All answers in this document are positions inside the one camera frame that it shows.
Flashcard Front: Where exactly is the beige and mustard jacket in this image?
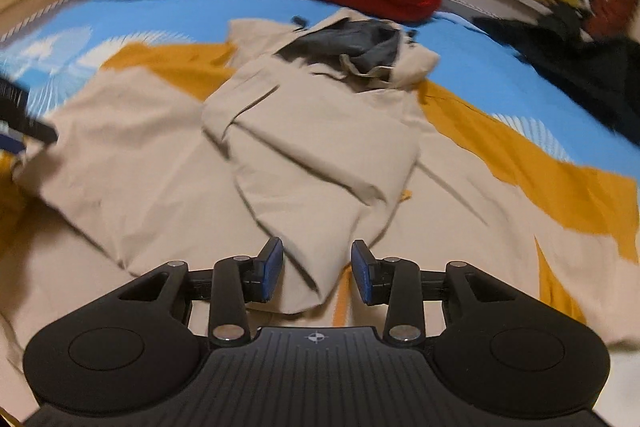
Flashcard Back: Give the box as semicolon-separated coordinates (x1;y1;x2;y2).
1;20;639;364

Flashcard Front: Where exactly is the dark red spotted cushion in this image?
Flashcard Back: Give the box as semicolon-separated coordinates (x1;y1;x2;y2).
584;0;639;38

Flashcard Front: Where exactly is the black clothes pile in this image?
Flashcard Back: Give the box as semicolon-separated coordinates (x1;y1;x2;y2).
472;5;639;145

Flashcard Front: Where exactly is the blue patterned bed sheet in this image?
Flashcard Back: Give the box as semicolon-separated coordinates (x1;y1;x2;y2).
1;0;639;176

